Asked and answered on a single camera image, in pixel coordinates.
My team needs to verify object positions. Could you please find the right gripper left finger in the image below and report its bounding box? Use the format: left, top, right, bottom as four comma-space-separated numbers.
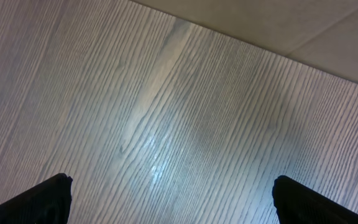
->
0, 173, 73, 224

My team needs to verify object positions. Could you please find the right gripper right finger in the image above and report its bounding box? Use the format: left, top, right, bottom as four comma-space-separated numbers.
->
272, 175, 358, 224

